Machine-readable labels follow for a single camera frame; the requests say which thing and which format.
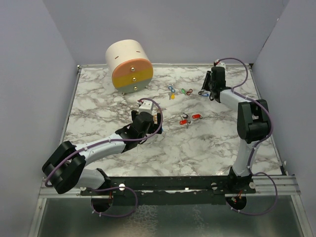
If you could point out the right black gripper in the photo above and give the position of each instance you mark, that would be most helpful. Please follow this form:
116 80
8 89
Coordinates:
208 77

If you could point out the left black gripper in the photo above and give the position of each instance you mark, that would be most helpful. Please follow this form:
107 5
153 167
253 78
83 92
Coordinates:
154 127

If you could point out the red S carabiner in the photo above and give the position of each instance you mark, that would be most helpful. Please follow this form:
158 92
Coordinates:
189 92

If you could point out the red key tag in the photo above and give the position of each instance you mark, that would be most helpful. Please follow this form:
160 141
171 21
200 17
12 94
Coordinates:
183 122
196 116

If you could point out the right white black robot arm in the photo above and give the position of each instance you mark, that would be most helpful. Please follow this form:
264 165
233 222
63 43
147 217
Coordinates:
253 122

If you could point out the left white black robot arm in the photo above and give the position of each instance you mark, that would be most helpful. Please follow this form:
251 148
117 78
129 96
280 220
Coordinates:
66 167

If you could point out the round three-drawer storage box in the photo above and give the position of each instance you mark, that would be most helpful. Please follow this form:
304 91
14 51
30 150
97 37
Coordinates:
130 68

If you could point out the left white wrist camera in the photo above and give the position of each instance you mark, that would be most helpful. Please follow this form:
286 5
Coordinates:
146 106

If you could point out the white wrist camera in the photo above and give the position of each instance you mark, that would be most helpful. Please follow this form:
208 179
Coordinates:
218 63
146 106

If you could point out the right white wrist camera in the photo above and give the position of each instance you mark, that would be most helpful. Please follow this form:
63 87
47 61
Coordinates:
218 63

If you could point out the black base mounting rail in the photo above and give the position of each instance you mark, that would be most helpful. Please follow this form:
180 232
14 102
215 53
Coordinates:
169 190

